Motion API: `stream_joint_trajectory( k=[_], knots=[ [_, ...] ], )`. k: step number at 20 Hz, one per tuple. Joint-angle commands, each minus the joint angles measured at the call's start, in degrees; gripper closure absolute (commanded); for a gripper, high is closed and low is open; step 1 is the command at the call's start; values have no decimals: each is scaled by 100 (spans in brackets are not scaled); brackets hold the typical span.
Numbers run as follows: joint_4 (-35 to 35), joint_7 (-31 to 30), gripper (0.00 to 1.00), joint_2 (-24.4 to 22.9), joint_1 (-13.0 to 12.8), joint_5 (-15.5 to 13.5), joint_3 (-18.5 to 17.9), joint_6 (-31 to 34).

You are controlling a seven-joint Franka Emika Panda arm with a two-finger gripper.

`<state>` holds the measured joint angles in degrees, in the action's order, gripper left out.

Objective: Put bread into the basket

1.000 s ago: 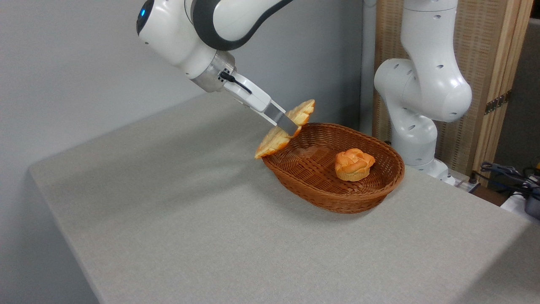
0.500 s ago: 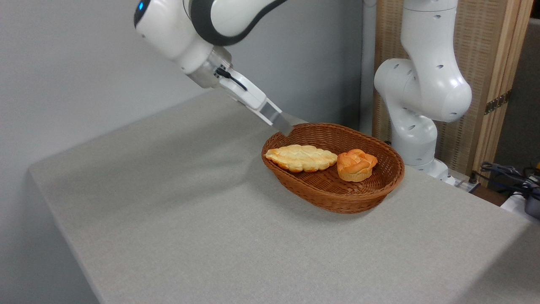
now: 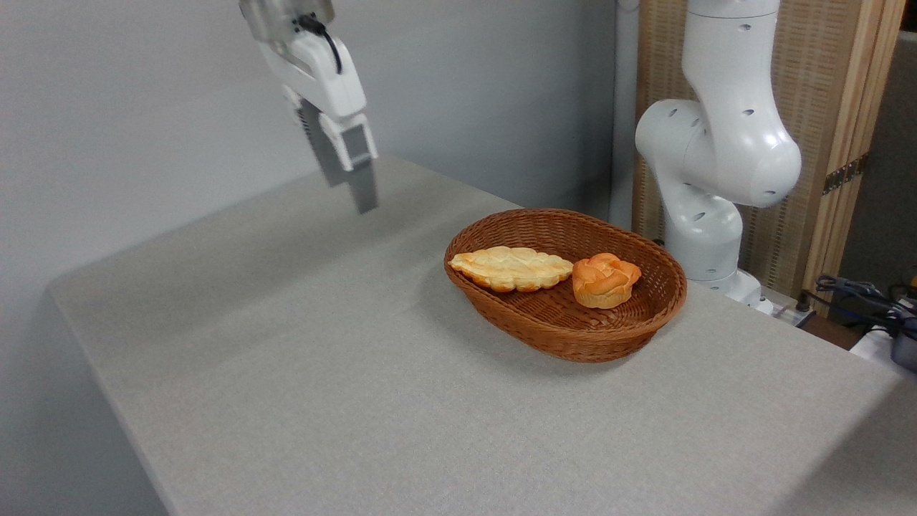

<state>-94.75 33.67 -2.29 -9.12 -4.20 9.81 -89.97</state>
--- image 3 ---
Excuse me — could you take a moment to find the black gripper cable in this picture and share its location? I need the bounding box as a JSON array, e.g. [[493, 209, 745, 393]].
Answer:
[[296, 14, 344, 75]]

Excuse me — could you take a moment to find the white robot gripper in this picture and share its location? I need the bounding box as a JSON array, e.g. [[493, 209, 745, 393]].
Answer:
[[258, 32, 379, 214]]

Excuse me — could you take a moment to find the white power strip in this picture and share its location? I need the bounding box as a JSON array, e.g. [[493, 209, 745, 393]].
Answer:
[[771, 302, 817, 328]]

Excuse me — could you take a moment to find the grey tablecloth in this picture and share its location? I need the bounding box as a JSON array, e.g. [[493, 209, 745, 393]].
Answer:
[[47, 156, 917, 516]]

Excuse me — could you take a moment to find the brown woven wicker basket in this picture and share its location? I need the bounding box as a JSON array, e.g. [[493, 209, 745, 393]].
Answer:
[[443, 208, 688, 363]]

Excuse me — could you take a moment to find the long braided bread loaf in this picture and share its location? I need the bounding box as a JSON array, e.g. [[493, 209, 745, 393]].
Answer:
[[448, 246, 575, 293]]

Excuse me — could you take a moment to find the metal screen hinge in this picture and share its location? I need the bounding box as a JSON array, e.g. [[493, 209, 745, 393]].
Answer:
[[822, 153, 870, 196]]

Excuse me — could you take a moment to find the round orange bread bun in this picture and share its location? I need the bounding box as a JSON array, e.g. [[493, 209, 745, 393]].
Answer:
[[572, 252, 643, 310]]

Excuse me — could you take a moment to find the blue black cable bundle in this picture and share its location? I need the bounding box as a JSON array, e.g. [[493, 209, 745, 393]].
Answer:
[[815, 274, 917, 325]]

